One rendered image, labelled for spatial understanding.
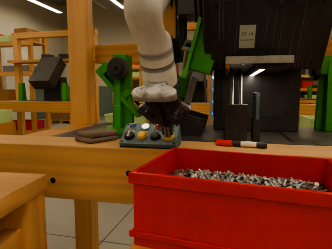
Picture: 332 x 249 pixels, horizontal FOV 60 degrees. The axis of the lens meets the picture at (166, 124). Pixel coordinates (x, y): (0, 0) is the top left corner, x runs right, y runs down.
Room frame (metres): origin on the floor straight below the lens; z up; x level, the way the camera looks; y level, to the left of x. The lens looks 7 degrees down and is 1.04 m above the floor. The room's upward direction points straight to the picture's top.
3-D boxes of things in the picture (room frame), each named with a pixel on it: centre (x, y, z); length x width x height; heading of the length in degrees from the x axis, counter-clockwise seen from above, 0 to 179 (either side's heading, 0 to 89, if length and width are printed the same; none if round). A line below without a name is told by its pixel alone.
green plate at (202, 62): (0.97, -0.12, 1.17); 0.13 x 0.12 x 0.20; 78
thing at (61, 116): (9.85, 3.29, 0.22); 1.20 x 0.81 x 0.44; 169
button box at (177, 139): (0.76, 0.04, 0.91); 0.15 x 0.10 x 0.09; 78
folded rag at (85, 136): (0.84, 0.20, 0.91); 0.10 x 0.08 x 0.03; 137
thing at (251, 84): (1.13, -0.34, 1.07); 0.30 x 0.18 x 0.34; 78
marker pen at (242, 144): (0.74, -0.20, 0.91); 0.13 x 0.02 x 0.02; 71
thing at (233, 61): (0.90, -0.27, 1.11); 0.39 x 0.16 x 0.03; 168
